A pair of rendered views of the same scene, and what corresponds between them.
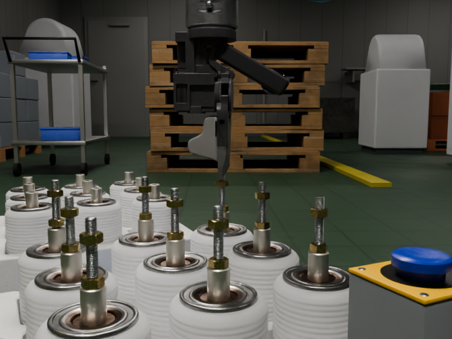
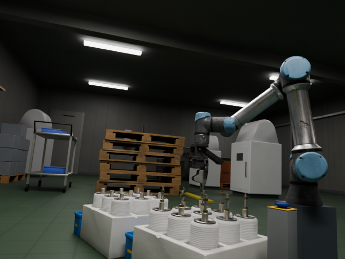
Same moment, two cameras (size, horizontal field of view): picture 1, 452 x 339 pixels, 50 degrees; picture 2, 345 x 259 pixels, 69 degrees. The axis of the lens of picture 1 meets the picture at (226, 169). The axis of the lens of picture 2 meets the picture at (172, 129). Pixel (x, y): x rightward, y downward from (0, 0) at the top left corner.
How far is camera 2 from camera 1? 0.63 m
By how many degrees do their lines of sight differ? 20
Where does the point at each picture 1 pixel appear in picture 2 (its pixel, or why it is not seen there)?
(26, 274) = (156, 216)
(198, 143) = (197, 178)
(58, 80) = (37, 141)
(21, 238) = (120, 210)
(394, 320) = (280, 215)
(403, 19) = not seen: hidden behind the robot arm
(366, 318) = (273, 217)
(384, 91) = not seen: hidden behind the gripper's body
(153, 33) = (87, 121)
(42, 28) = (34, 113)
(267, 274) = not seen: hidden behind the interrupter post
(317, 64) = (179, 146)
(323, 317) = (250, 225)
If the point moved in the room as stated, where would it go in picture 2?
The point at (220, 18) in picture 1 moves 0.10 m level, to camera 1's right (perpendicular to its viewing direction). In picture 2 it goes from (206, 141) to (226, 143)
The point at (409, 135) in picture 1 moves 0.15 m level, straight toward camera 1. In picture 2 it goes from (212, 180) to (213, 180)
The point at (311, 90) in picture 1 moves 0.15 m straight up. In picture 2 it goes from (176, 157) to (177, 148)
